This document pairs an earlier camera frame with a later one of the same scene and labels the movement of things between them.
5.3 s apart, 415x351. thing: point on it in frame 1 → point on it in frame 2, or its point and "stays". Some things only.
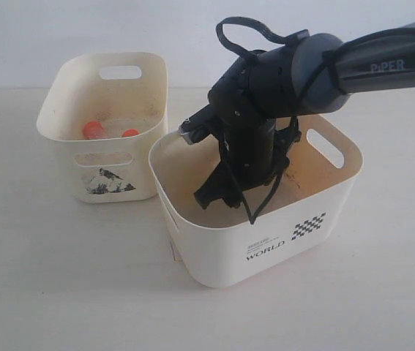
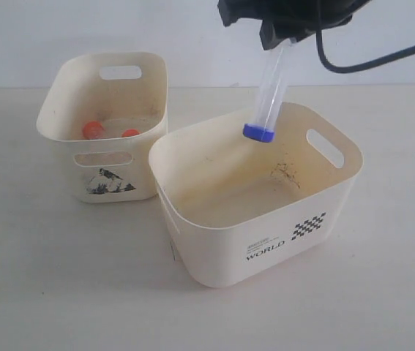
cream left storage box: (107, 110) stays
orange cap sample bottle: (130, 132) stays
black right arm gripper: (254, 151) → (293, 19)
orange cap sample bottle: (93, 130) stays
